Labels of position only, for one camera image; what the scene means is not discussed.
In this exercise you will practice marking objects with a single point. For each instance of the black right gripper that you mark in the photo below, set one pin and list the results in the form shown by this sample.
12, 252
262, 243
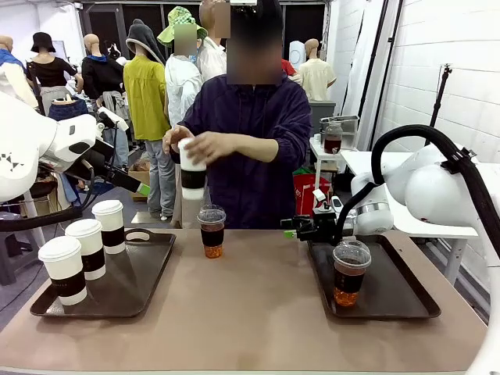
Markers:
318, 228

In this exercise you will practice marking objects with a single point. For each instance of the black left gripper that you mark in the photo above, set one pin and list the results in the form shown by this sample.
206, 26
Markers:
91, 162

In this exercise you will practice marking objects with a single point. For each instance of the white paper cup black sleeve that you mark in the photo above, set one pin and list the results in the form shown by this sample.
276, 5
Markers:
88, 246
109, 226
64, 269
193, 179

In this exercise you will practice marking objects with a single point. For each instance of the iced coffee cup black sleeve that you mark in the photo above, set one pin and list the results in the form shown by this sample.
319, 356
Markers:
349, 273
211, 234

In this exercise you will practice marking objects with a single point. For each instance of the person's left forearm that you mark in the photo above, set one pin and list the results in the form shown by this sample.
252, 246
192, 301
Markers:
258, 148

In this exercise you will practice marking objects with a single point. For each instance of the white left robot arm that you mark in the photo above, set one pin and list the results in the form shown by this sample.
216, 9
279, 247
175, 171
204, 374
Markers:
23, 148

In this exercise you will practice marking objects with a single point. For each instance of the dark tray beside right arm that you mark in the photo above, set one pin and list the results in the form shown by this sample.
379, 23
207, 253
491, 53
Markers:
386, 281

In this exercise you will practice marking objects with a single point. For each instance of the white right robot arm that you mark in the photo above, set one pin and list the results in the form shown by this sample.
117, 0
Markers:
433, 187

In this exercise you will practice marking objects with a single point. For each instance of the dark tray beside left arm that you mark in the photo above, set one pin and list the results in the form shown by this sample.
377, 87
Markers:
133, 273

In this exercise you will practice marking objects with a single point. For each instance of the person's right hand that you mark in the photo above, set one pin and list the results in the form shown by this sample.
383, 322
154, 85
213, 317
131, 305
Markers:
176, 134

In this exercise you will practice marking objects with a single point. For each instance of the person's left hand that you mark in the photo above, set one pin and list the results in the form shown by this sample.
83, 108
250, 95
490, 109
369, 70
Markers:
215, 146

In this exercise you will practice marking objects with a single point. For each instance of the cardboard box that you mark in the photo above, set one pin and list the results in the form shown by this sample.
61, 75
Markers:
138, 176

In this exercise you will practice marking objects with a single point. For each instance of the red shopping bag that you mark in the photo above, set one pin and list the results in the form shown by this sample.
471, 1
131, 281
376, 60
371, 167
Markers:
308, 191

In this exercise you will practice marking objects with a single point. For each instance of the person in navy jacket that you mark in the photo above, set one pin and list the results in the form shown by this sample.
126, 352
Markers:
254, 187

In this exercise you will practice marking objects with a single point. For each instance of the white side table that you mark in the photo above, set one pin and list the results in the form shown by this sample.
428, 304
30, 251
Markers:
324, 158

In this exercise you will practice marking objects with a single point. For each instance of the mannequin grey hood yellow shirt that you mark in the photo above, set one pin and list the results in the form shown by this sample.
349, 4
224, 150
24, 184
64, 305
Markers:
146, 97

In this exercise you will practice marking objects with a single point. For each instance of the glass jar dark liquid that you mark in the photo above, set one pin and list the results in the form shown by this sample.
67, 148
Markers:
333, 140

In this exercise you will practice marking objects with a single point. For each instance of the mannequin black sweater blue collar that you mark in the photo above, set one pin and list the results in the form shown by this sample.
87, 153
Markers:
99, 74

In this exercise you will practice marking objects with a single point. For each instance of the person green hat white shirt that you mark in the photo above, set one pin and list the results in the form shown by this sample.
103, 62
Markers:
181, 82

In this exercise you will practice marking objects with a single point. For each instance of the mannequin black hat black top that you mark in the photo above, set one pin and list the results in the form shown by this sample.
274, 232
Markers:
48, 70

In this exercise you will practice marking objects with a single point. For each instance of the person in white shirt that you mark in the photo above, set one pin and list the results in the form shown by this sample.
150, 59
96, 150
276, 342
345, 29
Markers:
211, 54

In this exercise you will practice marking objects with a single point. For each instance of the mannequin beige shirt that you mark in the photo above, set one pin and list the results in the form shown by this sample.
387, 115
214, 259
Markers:
316, 78

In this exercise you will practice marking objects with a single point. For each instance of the mannequin blue white jacket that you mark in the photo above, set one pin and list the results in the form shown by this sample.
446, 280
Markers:
11, 74

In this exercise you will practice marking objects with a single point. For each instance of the white round fan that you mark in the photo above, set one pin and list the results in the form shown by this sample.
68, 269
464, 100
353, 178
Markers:
297, 54

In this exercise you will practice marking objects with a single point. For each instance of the black tripod stand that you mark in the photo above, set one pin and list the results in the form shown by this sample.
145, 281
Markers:
440, 97

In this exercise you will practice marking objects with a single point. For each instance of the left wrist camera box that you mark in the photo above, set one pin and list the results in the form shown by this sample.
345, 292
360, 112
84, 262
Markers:
113, 118

